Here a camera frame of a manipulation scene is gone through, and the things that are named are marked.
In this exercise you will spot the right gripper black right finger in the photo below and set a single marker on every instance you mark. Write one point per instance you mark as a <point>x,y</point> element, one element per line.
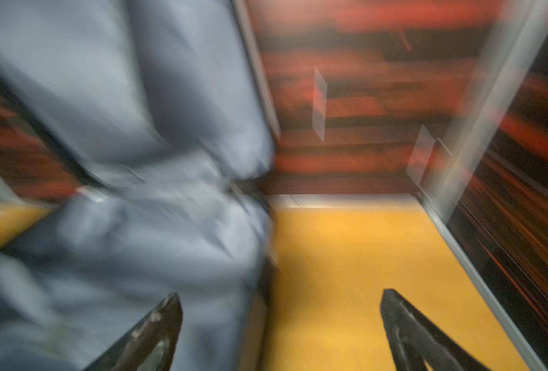
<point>416,343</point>

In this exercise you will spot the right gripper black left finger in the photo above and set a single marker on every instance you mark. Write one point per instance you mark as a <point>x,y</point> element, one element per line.
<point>150,344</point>

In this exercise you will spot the black white space-print suitcase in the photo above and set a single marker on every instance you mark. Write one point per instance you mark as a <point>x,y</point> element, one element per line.
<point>160,108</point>

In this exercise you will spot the right aluminium corner post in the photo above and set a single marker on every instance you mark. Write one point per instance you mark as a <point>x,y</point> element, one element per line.
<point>505,60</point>

